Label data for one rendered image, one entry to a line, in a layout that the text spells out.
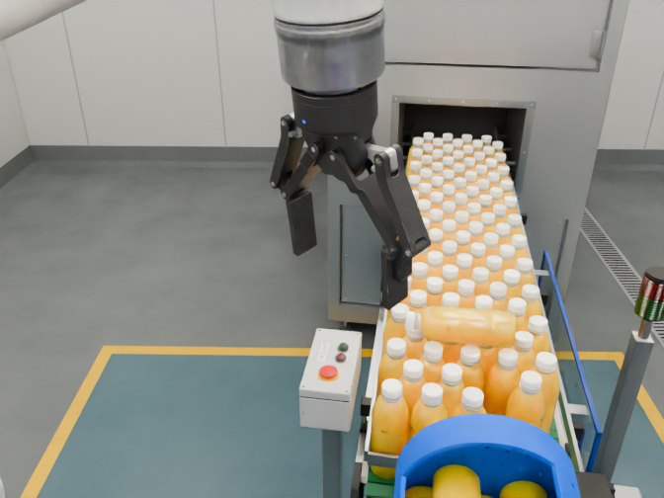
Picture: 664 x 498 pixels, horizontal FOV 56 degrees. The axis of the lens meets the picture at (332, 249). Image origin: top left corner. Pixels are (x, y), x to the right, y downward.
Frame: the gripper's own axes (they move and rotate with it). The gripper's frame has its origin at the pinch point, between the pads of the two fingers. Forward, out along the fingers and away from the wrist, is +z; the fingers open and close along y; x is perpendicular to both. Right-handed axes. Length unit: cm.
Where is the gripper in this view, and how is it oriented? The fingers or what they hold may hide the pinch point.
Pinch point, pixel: (347, 266)
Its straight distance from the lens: 65.5
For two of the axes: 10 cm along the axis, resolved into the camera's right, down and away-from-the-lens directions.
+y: -6.9, -3.8, 6.2
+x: -7.2, 4.4, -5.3
